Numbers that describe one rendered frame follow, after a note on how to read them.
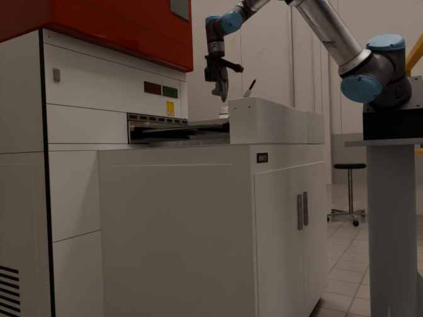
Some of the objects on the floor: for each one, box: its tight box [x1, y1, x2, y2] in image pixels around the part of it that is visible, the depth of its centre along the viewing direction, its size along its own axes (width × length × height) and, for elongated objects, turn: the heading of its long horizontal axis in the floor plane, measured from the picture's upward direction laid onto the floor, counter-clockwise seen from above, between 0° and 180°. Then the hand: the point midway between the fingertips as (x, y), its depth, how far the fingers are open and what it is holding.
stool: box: [327, 163, 368, 226], centre depth 371 cm, size 56×58×62 cm
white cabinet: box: [98, 145, 329, 317], centre depth 154 cm, size 64×96×82 cm
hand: (225, 99), depth 150 cm, fingers closed
